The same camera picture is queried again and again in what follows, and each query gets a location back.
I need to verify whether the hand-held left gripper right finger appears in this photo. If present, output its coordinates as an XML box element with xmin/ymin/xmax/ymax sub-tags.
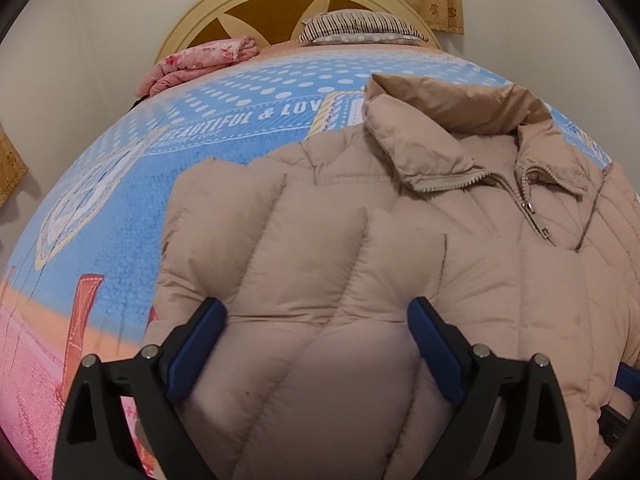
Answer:
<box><xmin>406</xmin><ymin>296</ymin><xmax>577</xmax><ymax>480</ymax></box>

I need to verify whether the golden patterned side curtain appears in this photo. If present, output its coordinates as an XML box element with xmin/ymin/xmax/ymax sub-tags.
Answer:
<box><xmin>0</xmin><ymin>122</ymin><xmax>29</xmax><ymax>208</ymax></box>

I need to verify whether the striped pillow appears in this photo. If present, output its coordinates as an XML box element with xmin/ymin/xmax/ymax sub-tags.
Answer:
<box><xmin>299</xmin><ymin>10</ymin><xmax>430</xmax><ymax>47</ymax></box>

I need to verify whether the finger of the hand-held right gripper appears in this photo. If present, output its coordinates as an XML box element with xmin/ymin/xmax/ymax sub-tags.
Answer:
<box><xmin>616</xmin><ymin>364</ymin><xmax>640</xmax><ymax>402</ymax></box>
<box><xmin>599</xmin><ymin>404</ymin><xmax>632</xmax><ymax>449</ymax></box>

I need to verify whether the beige puffer jacket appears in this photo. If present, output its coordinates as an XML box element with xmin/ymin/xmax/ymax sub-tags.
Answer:
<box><xmin>145</xmin><ymin>74</ymin><xmax>640</xmax><ymax>480</ymax></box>

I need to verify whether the blue and pink printed blanket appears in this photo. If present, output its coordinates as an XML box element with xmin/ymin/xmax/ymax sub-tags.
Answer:
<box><xmin>0</xmin><ymin>42</ymin><xmax>617</xmax><ymax>480</ymax></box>

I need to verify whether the pink floral folded quilt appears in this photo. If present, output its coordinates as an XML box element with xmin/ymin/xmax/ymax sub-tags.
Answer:
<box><xmin>136</xmin><ymin>36</ymin><xmax>261</xmax><ymax>97</ymax></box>

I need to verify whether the cream wooden headboard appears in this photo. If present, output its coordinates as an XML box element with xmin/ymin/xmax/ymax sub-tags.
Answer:
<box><xmin>154</xmin><ymin>0</ymin><xmax>441</xmax><ymax>66</ymax></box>

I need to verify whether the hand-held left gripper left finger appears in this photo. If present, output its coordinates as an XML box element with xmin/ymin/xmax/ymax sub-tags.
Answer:
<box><xmin>52</xmin><ymin>297</ymin><xmax>228</xmax><ymax>480</ymax></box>

